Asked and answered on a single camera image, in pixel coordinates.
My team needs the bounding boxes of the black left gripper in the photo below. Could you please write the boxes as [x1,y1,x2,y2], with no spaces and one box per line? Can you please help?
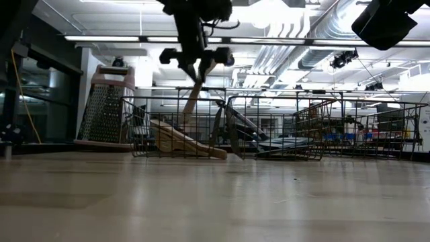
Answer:
[159,23,233,84]

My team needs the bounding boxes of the wooden spatula with label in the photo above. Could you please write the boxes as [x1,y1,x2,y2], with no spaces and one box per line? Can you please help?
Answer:
[179,59,218,135]

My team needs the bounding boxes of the black slotted turner steel handle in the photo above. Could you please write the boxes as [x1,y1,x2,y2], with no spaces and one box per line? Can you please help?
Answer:
[230,107,315,146]

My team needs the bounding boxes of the black rectangular spatula red-black handle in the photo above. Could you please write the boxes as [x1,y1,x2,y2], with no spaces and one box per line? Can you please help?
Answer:
[234,123,266,144]

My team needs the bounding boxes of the long wooden slotted spatula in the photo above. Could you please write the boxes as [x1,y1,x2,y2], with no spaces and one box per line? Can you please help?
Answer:
[155,129,211,158]

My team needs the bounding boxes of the wooden spoon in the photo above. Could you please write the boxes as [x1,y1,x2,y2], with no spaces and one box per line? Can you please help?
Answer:
[149,119,228,161]

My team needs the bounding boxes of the black round spatula red-black handle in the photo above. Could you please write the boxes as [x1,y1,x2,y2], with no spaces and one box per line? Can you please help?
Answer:
[257,143,315,153]

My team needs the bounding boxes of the black ceiling spotlight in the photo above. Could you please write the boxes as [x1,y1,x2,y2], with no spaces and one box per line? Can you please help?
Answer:
[329,48,359,70]

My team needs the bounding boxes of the black ceiling projector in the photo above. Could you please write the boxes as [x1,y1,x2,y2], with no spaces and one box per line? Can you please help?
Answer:
[364,80,384,91]

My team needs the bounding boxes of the black computer monitor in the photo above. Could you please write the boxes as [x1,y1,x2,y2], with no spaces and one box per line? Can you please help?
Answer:
[376,103,406,132]

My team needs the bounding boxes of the white machine panel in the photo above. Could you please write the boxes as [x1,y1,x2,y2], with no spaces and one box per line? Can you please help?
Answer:
[418,95,430,154]

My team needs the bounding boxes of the pink metal box grater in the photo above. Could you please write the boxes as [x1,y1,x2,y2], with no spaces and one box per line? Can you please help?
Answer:
[73,65,136,152]

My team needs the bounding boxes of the gold wire basket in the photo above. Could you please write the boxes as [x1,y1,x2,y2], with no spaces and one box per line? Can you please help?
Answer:
[121,96,228,159]
[224,95,334,161]
[294,98,429,161]

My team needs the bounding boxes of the yellow hanging cable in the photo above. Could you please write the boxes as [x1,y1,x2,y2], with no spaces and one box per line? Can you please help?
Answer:
[9,48,42,145]

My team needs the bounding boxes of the black table frame rails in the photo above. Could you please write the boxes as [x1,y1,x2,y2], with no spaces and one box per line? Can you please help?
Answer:
[0,141,430,162]

